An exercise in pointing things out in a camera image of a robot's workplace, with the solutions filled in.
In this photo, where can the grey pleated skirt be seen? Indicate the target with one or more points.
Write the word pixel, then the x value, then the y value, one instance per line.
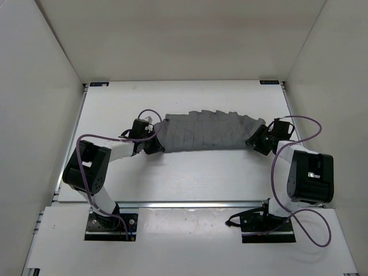
pixel 206 130

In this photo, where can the blue corner label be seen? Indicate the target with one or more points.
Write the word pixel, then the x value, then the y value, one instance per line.
pixel 269 82
pixel 99 84

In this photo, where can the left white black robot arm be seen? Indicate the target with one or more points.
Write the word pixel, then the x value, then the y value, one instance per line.
pixel 87 167

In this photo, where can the right blue corner label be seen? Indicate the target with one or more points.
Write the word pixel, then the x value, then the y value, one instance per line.
pixel 269 82

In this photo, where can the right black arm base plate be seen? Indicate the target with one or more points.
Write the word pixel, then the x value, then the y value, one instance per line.
pixel 259 229

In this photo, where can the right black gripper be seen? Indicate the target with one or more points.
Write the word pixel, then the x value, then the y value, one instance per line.
pixel 256 139

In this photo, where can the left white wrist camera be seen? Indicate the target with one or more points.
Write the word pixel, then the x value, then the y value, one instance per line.
pixel 148 119

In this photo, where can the left blue corner label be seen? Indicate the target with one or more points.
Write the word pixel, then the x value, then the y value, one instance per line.
pixel 99 84

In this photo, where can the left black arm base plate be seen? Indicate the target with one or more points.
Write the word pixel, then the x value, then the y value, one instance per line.
pixel 100 228

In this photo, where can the silver aluminium front rail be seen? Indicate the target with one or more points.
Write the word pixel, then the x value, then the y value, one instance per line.
pixel 190 204

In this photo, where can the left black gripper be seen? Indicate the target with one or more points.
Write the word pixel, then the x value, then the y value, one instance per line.
pixel 156 148

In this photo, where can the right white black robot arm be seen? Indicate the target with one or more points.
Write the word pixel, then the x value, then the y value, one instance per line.
pixel 310 180

